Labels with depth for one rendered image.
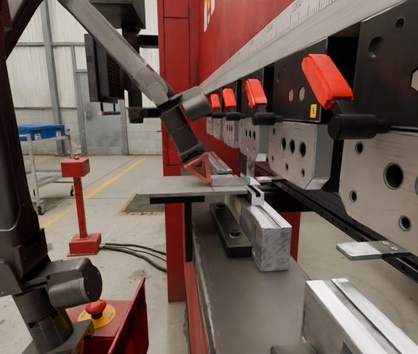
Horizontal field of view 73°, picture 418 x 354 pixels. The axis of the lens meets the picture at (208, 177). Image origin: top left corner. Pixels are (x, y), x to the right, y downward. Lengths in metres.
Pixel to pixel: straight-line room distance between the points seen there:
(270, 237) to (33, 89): 8.73
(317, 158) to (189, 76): 1.32
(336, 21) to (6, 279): 0.52
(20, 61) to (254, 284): 8.97
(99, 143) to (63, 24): 3.05
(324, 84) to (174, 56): 1.40
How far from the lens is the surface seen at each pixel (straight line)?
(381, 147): 0.25
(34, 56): 9.07
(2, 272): 0.51
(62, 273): 0.50
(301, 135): 0.36
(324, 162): 0.34
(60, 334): 0.57
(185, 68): 1.61
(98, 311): 0.65
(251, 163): 0.73
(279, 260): 0.61
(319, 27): 0.36
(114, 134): 8.14
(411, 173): 0.23
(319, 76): 0.26
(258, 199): 0.68
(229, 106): 0.62
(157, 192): 0.69
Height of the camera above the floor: 1.19
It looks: 13 degrees down
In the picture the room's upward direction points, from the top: straight up
